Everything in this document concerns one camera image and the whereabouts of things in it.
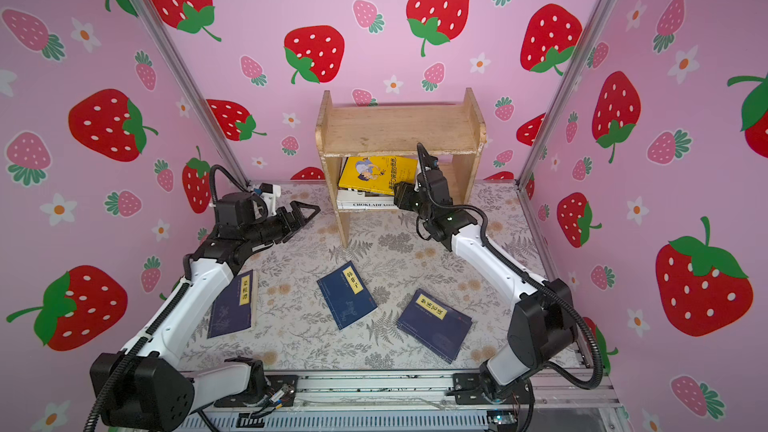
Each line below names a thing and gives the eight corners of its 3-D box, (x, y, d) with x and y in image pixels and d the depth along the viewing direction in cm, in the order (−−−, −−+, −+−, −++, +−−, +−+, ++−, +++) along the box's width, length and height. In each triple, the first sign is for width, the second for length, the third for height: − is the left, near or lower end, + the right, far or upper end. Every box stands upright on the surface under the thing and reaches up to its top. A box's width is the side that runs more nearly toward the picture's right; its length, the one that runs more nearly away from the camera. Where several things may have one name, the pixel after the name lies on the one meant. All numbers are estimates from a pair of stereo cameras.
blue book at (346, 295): (340, 330, 86) (339, 328, 84) (316, 282, 96) (315, 279, 94) (377, 308, 90) (377, 305, 88) (351, 263, 100) (350, 260, 98)
